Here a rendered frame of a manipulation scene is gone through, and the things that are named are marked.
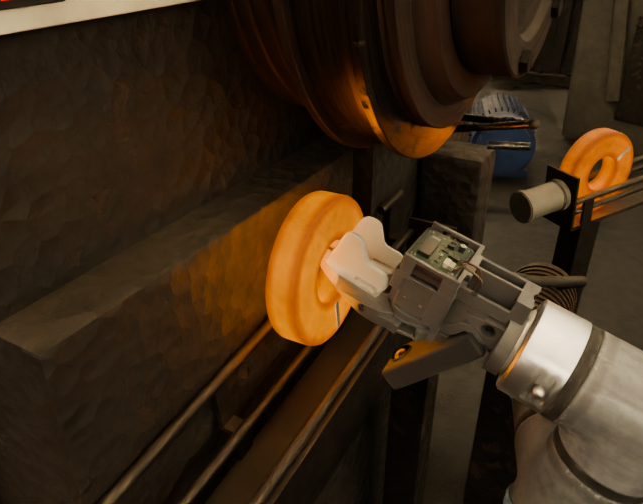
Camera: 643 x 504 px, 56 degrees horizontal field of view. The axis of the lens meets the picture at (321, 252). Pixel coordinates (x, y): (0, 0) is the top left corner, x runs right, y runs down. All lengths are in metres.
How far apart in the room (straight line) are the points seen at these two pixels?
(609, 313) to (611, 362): 1.61
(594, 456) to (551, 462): 0.05
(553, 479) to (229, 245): 0.35
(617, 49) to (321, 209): 2.94
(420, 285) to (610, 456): 0.20
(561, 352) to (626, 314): 1.64
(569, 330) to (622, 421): 0.08
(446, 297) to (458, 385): 1.20
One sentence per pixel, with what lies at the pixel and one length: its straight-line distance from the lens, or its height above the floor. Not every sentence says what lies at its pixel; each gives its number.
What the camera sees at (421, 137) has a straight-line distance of 0.66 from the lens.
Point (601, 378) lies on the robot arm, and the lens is 0.53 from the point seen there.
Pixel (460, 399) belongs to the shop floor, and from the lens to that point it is 1.67.
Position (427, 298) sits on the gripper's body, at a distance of 0.53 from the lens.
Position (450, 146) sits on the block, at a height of 0.80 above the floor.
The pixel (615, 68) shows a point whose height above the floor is 0.44.
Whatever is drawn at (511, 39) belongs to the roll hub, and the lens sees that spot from 0.59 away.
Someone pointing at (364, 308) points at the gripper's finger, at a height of 0.81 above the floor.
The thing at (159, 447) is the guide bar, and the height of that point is 0.73.
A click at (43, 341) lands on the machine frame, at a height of 0.87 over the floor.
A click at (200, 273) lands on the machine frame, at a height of 0.85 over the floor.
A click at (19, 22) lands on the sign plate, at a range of 0.43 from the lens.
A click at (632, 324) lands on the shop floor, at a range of 2.12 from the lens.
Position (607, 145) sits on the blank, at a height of 0.76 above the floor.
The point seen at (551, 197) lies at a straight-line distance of 1.13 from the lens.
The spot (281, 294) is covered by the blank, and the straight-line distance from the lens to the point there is 0.55.
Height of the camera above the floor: 1.12
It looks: 30 degrees down
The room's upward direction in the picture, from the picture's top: straight up
